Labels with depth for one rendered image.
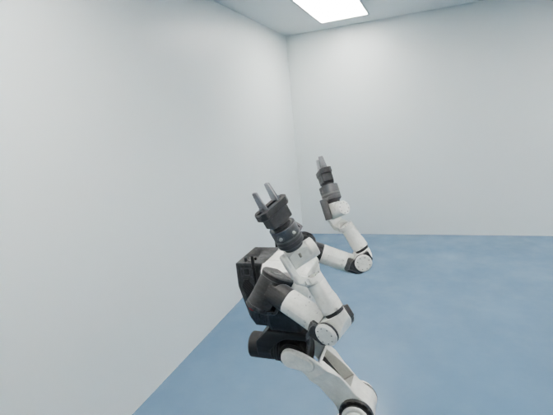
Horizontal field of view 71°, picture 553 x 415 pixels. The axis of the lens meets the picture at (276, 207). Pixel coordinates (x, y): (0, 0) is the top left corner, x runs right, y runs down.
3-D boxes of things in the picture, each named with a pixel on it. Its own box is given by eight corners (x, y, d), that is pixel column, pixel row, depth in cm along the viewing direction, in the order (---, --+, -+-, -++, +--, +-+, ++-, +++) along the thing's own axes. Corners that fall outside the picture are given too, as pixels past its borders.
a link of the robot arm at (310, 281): (280, 257, 122) (303, 293, 122) (303, 241, 123) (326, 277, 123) (277, 256, 129) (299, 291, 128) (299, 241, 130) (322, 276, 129)
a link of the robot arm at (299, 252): (279, 247, 119) (296, 276, 122) (309, 228, 120) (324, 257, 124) (269, 236, 129) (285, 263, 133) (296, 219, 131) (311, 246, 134)
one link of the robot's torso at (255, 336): (248, 363, 173) (243, 327, 169) (259, 347, 184) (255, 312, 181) (309, 371, 163) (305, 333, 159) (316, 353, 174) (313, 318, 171)
